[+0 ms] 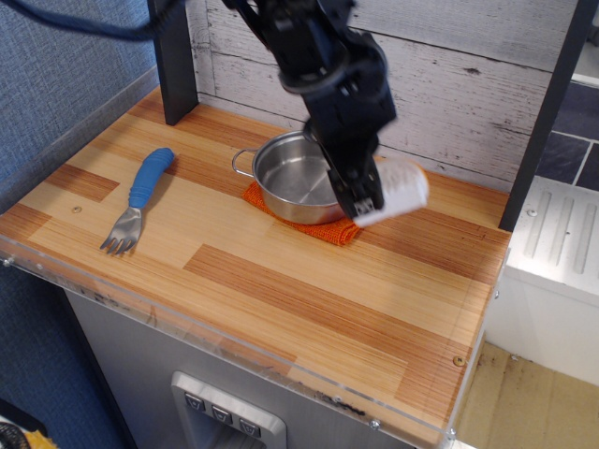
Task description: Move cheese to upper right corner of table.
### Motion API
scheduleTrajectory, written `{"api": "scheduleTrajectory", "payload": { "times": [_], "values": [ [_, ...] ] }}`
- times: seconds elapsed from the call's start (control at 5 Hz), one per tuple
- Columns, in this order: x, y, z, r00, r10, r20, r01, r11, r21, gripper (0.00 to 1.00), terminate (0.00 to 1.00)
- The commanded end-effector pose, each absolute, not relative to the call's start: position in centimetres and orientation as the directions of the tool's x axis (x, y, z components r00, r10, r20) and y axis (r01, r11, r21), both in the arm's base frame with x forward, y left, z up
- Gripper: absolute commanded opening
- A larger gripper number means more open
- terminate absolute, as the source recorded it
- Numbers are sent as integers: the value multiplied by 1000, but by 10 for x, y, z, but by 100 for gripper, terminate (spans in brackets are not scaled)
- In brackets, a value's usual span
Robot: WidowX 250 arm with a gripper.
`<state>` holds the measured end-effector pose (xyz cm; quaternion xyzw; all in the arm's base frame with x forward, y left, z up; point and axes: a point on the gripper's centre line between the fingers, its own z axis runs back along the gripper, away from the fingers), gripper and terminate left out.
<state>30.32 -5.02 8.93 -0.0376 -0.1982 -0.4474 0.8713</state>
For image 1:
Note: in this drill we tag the white cheese wedge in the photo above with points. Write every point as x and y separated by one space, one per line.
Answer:
405 188

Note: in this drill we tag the blue handled metal fork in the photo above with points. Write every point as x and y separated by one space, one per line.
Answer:
126 231

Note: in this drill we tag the clear acrylic table edge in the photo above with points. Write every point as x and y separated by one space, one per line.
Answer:
381 330

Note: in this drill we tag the silver dispenser button panel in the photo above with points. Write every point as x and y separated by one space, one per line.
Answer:
213 418

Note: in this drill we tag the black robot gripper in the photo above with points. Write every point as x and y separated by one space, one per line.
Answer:
345 119

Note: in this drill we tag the dark grey post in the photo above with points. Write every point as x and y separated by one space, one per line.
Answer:
175 67
564 69

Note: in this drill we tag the dark grey right post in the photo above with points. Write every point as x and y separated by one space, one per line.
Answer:
564 69

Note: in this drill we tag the orange knitted cloth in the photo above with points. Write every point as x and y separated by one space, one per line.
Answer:
339 233

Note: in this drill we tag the yellow object bottom left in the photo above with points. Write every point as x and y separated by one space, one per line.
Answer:
37 440

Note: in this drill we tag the small steel pot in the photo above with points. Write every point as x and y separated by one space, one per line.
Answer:
292 175

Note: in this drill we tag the white toy sink unit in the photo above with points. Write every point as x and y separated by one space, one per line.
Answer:
546 303

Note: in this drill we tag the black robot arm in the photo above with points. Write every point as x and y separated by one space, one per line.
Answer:
306 38

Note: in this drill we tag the dark grey left post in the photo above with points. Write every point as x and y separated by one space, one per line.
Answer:
175 67

